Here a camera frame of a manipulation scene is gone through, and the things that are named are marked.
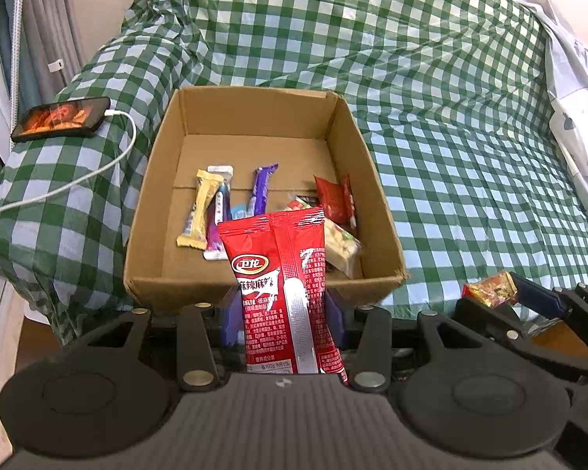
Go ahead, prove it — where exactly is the red gold square packet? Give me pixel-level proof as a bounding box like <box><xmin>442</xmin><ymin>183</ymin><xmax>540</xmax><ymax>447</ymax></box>
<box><xmin>314</xmin><ymin>175</ymin><xmax>358</xmax><ymax>235</ymax></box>

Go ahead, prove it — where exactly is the light blue stick packet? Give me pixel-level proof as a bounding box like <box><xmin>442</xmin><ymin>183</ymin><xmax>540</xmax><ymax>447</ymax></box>
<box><xmin>230</xmin><ymin>204</ymin><xmax>248</xmax><ymax>220</ymax></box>

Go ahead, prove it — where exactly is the purple chocolate bar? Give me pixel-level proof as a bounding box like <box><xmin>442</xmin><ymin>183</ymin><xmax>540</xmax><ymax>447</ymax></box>
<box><xmin>247</xmin><ymin>163</ymin><xmax>278</xmax><ymax>217</ymax></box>

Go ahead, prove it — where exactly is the red snack packet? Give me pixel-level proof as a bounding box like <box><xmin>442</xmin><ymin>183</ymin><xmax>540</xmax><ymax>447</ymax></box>
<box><xmin>218</xmin><ymin>207</ymin><xmax>348</xmax><ymax>384</ymax></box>

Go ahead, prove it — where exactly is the white purple stick packet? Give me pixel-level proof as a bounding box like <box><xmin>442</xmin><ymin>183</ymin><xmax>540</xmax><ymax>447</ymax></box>
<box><xmin>203</xmin><ymin>164</ymin><xmax>234</xmax><ymax>261</ymax></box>

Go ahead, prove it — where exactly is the small orange candy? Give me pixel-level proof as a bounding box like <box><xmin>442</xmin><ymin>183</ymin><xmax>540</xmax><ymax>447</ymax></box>
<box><xmin>462</xmin><ymin>271</ymin><xmax>517</xmax><ymax>308</ymax></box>

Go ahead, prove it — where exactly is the green checkered sofa cover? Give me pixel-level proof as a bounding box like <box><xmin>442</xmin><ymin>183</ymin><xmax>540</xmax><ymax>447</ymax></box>
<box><xmin>0</xmin><ymin>0</ymin><xmax>588</xmax><ymax>344</ymax></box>

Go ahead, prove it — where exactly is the brown cardboard box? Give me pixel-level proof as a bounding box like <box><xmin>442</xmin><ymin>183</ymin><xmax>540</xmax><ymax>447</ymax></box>
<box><xmin>123</xmin><ymin>86</ymin><xmax>408</xmax><ymax>314</ymax></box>

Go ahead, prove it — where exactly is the black white phone holder stand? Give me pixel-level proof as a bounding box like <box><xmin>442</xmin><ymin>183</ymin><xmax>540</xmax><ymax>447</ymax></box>
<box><xmin>9</xmin><ymin>0</ymin><xmax>24</xmax><ymax>130</ymax></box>

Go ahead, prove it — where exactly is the yellow snack bar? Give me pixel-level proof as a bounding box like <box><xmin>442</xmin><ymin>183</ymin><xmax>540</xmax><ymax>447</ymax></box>
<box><xmin>176</xmin><ymin>170</ymin><xmax>224</xmax><ymax>250</ymax></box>

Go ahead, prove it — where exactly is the black smartphone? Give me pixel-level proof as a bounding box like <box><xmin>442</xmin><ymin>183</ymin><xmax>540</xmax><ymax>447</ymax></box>
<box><xmin>11</xmin><ymin>97</ymin><xmax>110</xmax><ymax>143</ymax></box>

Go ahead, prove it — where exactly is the white charging cable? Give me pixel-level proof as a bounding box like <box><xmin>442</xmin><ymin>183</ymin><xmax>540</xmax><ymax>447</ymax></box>
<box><xmin>0</xmin><ymin>109</ymin><xmax>139</xmax><ymax>234</ymax></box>

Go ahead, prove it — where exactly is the white green snack pack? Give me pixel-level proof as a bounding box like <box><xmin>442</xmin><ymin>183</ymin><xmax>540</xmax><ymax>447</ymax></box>
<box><xmin>285</xmin><ymin>196</ymin><xmax>361</xmax><ymax>279</ymax></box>

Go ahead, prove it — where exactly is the grey curtain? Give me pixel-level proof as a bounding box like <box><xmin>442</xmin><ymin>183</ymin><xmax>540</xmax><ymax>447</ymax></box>
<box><xmin>0</xmin><ymin>0</ymin><xmax>85</xmax><ymax>114</ymax></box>

